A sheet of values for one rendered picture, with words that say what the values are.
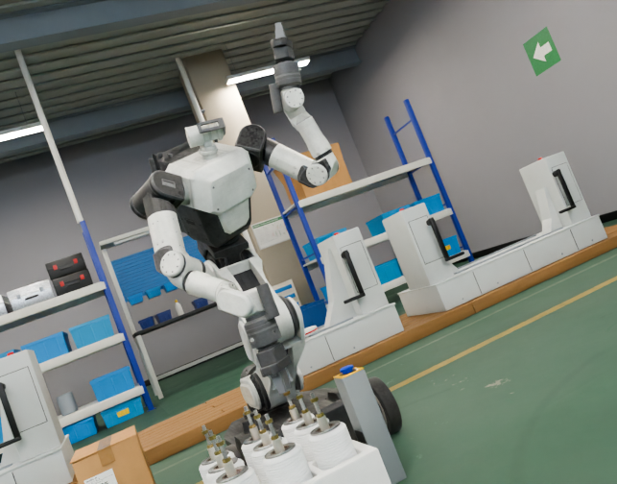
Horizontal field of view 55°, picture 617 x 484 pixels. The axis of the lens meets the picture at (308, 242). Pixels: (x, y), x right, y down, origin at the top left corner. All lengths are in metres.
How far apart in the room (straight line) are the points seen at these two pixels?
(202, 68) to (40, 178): 3.29
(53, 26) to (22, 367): 3.94
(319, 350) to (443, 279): 1.03
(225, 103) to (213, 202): 6.47
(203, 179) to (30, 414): 1.97
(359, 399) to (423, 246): 2.51
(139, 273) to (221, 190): 5.56
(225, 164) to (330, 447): 0.99
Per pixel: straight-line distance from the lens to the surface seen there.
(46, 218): 10.08
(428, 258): 4.07
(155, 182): 1.87
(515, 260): 4.37
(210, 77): 8.50
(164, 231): 1.82
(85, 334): 6.09
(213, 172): 1.95
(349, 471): 1.42
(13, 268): 9.99
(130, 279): 7.46
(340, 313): 3.87
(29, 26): 6.64
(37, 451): 3.55
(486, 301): 4.09
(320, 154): 2.05
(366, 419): 1.67
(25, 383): 3.53
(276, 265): 7.91
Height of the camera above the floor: 0.58
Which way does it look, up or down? 4 degrees up
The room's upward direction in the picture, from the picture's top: 21 degrees counter-clockwise
